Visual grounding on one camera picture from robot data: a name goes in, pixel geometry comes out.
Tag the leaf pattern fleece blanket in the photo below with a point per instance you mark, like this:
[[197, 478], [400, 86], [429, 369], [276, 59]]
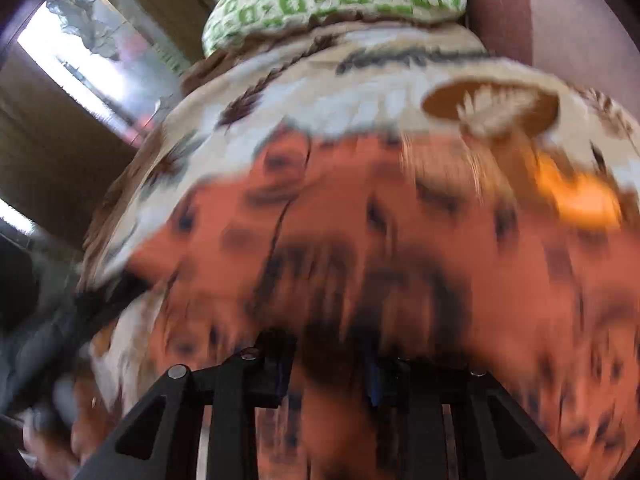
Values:
[[526, 137]]

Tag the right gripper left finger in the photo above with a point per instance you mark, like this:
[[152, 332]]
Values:
[[160, 436]]

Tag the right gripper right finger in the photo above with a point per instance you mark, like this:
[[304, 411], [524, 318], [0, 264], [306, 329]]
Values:
[[438, 422]]

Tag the pink bolster cushion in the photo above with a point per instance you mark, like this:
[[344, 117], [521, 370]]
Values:
[[594, 43]]

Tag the wooden stained glass door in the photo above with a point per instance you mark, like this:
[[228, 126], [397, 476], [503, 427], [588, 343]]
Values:
[[83, 83]]

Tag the orange floral garment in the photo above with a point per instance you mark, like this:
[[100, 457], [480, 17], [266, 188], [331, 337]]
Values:
[[367, 246]]

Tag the person left hand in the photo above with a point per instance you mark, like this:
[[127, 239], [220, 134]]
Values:
[[56, 456]]

